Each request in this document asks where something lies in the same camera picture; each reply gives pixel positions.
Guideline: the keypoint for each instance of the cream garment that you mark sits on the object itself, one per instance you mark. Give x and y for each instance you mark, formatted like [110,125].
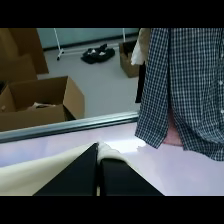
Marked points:
[30,176]

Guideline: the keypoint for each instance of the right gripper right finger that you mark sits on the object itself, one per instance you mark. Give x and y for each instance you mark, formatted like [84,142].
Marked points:
[123,180]

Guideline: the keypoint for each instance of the small cardboard box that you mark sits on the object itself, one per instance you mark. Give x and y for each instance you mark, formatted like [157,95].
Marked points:
[128,65]

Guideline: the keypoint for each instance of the black garment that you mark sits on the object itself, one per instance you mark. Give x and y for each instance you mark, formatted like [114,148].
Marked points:
[140,83]

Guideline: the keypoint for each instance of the beige garment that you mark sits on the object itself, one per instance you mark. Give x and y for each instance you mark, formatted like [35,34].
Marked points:
[141,46]

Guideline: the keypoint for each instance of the open cardboard box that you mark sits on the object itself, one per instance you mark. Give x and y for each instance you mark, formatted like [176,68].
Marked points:
[40,115]

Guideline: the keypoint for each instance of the heap of black clothes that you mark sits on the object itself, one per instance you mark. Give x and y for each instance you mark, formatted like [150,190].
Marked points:
[96,55]

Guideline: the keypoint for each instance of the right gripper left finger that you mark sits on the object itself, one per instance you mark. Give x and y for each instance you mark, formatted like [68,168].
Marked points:
[81,176]

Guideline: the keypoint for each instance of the tall cardboard boxes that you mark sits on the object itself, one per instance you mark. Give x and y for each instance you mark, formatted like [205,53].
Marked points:
[23,50]

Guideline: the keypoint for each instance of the pink garment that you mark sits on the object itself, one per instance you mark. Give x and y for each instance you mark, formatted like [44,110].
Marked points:
[173,133]

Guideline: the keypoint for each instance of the white clothes rack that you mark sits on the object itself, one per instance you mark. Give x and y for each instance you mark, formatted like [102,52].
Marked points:
[60,50]

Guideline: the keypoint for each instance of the silver frame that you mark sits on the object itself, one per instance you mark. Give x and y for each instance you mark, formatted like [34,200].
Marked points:
[66,126]

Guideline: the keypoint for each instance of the blue checked shirt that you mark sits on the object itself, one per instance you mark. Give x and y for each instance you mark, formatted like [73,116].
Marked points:
[196,83]

